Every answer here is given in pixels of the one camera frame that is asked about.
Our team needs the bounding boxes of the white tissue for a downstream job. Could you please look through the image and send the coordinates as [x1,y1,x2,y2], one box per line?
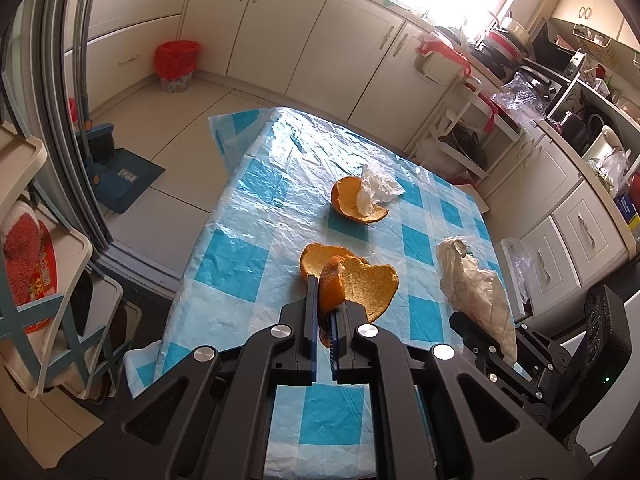
[356,164,406,216]

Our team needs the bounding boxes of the white hanging bin red bag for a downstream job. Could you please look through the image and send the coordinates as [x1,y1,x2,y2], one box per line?
[412,31,473,84]

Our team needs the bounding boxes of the white plastic bag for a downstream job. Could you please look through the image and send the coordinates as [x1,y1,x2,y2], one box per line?
[437,236,518,365]

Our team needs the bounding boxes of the white step stool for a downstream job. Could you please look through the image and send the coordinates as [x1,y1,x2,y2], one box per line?
[457,182,494,214]

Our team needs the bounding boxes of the cream two-drawer base cabinet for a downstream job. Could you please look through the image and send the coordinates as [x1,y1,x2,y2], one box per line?
[62,0,201,86]

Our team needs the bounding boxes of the plastic bag with greens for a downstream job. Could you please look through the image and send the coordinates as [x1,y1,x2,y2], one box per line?
[587,152,630,196]

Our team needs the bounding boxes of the grey sliding door frame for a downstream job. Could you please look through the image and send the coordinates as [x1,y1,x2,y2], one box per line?
[10,0,173,302]

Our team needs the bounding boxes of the white metal shelf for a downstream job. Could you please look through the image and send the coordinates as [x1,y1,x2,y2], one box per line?
[542,50,640,161]

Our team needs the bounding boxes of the blue checkered plastic tablecloth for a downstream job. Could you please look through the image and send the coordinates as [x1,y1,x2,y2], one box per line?
[122,106,526,480]

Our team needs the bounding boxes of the white plastic storage rack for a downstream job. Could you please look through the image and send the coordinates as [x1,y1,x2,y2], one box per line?
[0,120,126,401]

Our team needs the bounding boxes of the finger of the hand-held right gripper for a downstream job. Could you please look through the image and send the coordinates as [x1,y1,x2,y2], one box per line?
[449,311,586,415]

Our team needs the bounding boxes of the white rolling cart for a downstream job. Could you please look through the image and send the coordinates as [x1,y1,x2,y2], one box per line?
[420,77,524,187]

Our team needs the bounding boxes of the large orange peel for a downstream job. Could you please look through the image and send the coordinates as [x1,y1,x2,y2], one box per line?
[299,243,400,323]

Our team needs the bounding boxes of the cream wall cabinet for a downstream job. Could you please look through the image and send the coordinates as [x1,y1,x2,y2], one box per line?
[550,0,640,52]

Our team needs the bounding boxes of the white kettle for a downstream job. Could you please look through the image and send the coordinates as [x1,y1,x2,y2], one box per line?
[582,125,626,166]

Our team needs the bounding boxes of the blue box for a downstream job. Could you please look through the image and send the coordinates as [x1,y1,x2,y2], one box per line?
[614,191,640,231]

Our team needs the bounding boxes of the clear crumpled plastic bag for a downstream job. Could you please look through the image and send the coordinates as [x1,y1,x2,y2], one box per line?
[492,71,549,121]

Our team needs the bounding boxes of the stack of pots and bowls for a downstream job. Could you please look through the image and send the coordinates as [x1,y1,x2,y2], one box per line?
[472,12,534,69]

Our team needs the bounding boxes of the red-lined trash bin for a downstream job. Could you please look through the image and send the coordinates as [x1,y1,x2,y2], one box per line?
[154,40,202,95]

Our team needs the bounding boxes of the bowl-shaped orange peel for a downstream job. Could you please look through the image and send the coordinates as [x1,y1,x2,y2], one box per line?
[331,176,390,224]

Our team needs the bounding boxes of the black microwave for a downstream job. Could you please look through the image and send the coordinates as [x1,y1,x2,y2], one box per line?
[530,17,586,79]

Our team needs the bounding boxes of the curled orange peel strip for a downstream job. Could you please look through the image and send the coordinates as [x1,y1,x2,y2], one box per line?
[318,255,347,349]

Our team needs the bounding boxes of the white bin with clear bag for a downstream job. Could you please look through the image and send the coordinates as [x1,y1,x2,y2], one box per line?
[500,237,539,321]

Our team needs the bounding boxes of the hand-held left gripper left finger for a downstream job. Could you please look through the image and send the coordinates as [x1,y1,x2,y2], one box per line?
[75,275,321,480]

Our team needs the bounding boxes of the cream door base cabinets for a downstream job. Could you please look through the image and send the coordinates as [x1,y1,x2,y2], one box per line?
[182,0,473,127]

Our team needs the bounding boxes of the blue dustpan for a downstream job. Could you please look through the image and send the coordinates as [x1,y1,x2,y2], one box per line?
[91,147,167,216]

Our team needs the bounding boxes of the red printed package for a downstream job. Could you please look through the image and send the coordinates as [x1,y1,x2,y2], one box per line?
[2,201,60,336]

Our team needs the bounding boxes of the cream corner base cabinets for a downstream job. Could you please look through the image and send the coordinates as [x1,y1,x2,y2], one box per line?
[475,125,631,292]

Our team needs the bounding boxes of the red towel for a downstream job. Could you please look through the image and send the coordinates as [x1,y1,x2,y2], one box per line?
[467,82,501,131]

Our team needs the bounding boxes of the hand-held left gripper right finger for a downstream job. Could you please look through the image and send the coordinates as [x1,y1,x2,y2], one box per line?
[331,301,596,480]

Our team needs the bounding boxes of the black frying pan with lid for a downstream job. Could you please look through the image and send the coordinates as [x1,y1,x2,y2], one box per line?
[439,125,489,169]

